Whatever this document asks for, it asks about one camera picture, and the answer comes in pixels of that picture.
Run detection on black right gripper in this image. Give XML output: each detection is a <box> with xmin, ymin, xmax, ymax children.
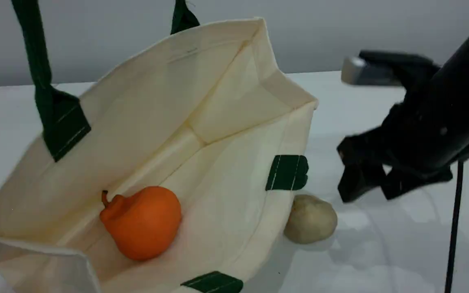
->
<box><xmin>336</xmin><ymin>107</ymin><xmax>469</xmax><ymax>203</ymax></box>

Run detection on beige potato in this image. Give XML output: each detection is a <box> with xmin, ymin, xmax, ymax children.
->
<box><xmin>284</xmin><ymin>195</ymin><xmax>338</xmax><ymax>245</ymax></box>

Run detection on orange fruit with stem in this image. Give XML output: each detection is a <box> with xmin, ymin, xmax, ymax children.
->
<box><xmin>99</xmin><ymin>186</ymin><xmax>182</xmax><ymax>261</ymax></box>

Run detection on white canvas bag green handles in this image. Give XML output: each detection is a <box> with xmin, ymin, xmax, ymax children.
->
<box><xmin>0</xmin><ymin>0</ymin><xmax>320</xmax><ymax>293</ymax></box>

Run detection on thin black cable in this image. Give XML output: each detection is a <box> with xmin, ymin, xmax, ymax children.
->
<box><xmin>444</xmin><ymin>161</ymin><xmax>464</xmax><ymax>293</ymax></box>

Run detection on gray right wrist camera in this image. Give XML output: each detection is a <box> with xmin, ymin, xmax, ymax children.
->
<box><xmin>340</xmin><ymin>50</ymin><xmax>441</xmax><ymax>88</ymax></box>

